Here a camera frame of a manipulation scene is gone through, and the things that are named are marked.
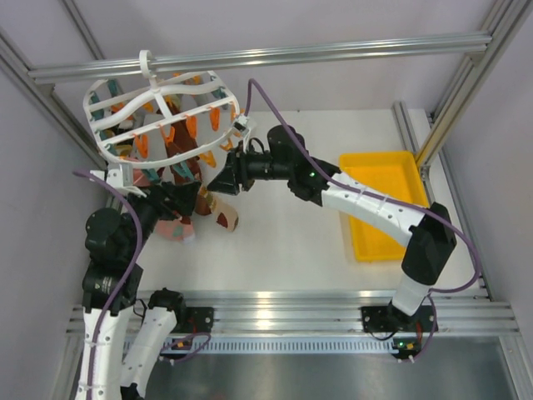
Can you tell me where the white round clip hanger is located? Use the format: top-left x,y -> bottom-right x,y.
82,71 -> 242,169

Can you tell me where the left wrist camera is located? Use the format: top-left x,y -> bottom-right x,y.
89,163 -> 147,198

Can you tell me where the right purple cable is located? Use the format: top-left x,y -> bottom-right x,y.
243,77 -> 482,363

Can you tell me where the yellow plastic bin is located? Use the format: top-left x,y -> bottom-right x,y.
339,151 -> 429,262

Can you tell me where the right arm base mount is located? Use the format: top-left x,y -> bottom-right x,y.
361,303 -> 436,341

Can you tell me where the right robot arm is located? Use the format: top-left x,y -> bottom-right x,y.
207,125 -> 457,333

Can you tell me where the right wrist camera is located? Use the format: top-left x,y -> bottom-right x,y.
232,115 -> 256,138

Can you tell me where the purple cable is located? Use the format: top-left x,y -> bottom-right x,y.
243,77 -> 482,363
72,169 -> 212,400

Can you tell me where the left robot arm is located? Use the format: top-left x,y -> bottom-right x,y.
76,182 -> 201,399

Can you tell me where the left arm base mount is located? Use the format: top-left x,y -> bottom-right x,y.
182,307 -> 214,333

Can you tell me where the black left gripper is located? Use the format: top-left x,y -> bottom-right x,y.
122,177 -> 201,259

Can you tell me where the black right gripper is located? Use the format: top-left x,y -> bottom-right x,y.
208,142 -> 293,197

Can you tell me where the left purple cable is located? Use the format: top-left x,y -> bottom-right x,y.
72,169 -> 212,400

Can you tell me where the brown sock on hanger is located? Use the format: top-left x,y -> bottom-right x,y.
166,121 -> 212,216

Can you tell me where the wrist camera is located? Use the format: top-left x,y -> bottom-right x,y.
89,163 -> 147,198
232,115 -> 256,138

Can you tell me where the pink patterned sock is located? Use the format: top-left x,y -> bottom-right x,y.
155,217 -> 196,243

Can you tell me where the aluminium top rail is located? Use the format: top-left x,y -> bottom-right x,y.
28,31 -> 492,84

